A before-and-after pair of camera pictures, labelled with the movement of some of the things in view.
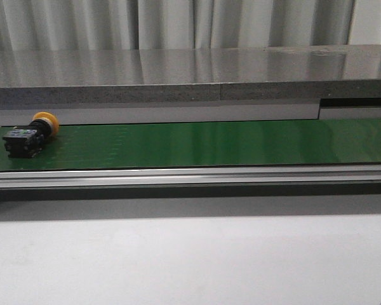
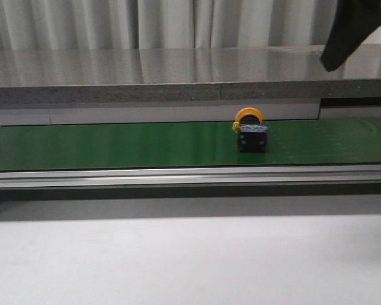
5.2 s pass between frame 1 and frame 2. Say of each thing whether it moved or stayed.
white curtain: stayed
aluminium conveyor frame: stayed
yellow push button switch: moved
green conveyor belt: stayed
